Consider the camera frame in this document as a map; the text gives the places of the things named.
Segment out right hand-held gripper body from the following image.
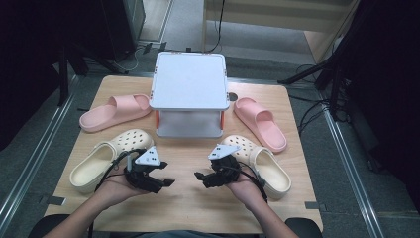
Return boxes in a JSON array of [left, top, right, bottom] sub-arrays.
[[207, 143, 243, 189]]

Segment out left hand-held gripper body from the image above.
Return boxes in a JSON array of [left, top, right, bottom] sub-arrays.
[[123, 147, 164, 194]]

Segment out pink slipper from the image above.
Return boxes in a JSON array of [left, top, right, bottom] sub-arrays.
[[78, 93, 153, 134], [233, 97, 288, 154]]

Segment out cream perforated clog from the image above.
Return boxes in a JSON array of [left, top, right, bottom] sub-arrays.
[[68, 128, 156, 194], [220, 134, 292, 200]]

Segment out white shoe rack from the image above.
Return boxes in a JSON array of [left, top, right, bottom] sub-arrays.
[[148, 51, 231, 139]]

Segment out person's right hand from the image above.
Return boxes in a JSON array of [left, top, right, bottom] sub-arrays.
[[226, 173, 265, 211]]

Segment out person's left hand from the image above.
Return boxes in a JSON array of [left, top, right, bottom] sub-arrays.
[[93, 173, 150, 207]]

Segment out black tape strip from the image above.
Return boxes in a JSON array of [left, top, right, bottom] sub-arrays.
[[304, 200, 328, 212], [39, 195, 67, 206]]

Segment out black chair armrest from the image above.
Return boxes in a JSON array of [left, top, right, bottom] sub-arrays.
[[28, 213, 71, 238], [285, 217, 324, 238]]

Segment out black tripod stand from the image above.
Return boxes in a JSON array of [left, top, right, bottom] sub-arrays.
[[57, 41, 130, 107]]

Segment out black metal stand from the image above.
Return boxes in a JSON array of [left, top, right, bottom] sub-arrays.
[[276, 49, 351, 122]]

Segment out dark cabinet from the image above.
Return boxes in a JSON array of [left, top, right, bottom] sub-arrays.
[[98, 0, 147, 62]]

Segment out beige wooden platform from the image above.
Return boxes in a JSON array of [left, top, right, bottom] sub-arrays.
[[201, 0, 361, 63]]

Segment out dark curtain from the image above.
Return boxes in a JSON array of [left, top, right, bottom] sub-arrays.
[[0, 0, 107, 152], [330, 0, 420, 202]]

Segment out left hand-held gripper black cable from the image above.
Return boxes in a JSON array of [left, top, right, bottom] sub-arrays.
[[93, 148, 148, 192]]

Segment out hand-held gripper black cable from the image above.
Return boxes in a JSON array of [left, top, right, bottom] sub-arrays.
[[231, 165, 268, 203], [93, 148, 148, 192]]

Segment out right hand-held gripper black cable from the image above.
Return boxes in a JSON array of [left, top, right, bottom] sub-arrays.
[[231, 165, 268, 203]]

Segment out black floor cables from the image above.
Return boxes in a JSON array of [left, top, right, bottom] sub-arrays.
[[288, 63, 331, 135]]

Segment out white floor cable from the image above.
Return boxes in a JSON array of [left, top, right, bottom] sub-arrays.
[[120, 46, 148, 73]]

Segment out metal floor rail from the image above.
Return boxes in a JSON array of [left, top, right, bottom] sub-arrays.
[[0, 74, 80, 226], [320, 105, 385, 238]]

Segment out black hanging cable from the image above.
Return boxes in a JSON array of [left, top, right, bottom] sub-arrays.
[[204, 0, 226, 54]]

